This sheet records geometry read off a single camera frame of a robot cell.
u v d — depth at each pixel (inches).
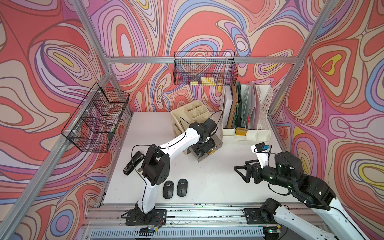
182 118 34.3
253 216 28.8
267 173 21.2
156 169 20.0
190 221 28.9
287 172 17.4
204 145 30.9
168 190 31.7
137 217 25.1
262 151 21.2
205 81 32.4
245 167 21.3
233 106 36.0
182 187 31.9
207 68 37.9
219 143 34.0
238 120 36.7
